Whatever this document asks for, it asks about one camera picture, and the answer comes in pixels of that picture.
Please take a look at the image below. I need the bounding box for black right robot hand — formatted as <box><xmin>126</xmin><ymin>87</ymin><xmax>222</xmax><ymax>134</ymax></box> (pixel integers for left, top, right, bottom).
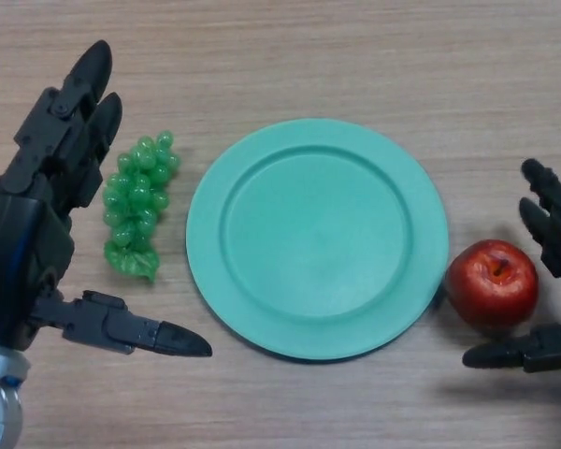
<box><xmin>462</xmin><ymin>158</ymin><xmax>561</xmax><ymax>374</ymax></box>

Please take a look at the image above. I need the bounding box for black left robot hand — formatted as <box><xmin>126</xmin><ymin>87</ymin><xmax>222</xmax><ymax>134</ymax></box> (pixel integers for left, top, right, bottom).
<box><xmin>0</xmin><ymin>39</ymin><xmax>214</xmax><ymax>361</ymax></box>

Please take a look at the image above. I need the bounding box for red apple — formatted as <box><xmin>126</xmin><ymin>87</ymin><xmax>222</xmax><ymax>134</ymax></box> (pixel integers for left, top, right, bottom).
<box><xmin>445</xmin><ymin>239</ymin><xmax>539</xmax><ymax>333</ymax></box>

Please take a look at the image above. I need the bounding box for green round plate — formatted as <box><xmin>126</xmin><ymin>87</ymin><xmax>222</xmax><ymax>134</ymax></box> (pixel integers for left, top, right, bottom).
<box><xmin>185</xmin><ymin>117</ymin><xmax>451</xmax><ymax>364</ymax></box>

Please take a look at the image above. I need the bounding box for green grape bunch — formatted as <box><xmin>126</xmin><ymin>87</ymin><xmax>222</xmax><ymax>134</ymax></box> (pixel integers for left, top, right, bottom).
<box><xmin>102</xmin><ymin>129</ymin><xmax>182</xmax><ymax>284</ymax></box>

